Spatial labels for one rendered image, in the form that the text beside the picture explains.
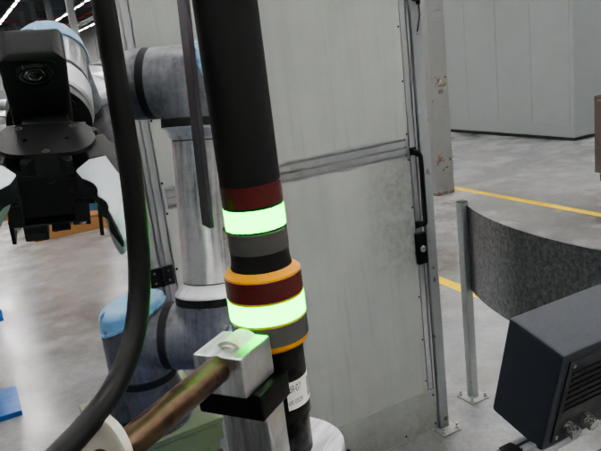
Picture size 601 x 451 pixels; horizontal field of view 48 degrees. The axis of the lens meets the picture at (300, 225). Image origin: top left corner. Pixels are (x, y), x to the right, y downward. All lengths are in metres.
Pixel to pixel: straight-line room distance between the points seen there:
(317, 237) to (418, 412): 0.96
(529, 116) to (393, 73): 8.23
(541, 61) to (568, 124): 1.01
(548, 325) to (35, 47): 0.85
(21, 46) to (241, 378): 0.29
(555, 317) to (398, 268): 1.66
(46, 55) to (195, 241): 0.63
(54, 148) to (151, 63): 0.58
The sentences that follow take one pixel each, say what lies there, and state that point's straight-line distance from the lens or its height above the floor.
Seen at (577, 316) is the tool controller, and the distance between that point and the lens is 1.15.
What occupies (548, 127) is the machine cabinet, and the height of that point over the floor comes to 0.18.
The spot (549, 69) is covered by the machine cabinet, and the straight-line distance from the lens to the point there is 10.44.
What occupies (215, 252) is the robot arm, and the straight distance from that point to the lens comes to 1.09.
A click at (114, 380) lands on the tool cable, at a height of 1.58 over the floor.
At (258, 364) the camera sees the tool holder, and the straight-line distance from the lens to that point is 0.35.
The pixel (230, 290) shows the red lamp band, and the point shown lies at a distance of 0.37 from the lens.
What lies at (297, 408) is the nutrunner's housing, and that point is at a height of 1.50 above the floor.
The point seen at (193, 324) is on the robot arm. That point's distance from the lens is 1.11.
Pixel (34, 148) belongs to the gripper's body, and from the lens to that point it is 0.54.
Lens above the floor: 1.70
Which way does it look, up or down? 15 degrees down
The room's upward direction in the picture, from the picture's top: 7 degrees counter-clockwise
